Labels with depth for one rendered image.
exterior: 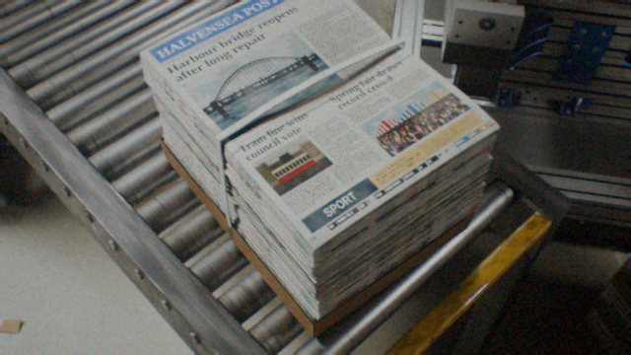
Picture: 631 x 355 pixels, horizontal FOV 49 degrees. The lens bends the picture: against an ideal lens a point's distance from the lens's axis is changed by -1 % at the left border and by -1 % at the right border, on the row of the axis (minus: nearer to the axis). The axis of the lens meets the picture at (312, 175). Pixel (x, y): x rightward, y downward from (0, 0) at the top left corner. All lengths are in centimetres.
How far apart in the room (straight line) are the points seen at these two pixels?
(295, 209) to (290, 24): 30
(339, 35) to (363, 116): 15
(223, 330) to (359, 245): 24
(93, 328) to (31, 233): 36
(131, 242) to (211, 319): 17
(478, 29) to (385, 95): 62
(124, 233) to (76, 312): 90
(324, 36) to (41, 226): 132
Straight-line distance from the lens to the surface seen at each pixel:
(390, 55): 92
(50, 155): 115
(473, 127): 85
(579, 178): 195
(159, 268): 100
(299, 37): 93
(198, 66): 90
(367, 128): 83
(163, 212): 105
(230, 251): 100
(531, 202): 110
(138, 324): 186
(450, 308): 95
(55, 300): 195
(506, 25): 146
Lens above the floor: 165
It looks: 53 degrees down
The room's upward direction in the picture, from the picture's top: 2 degrees clockwise
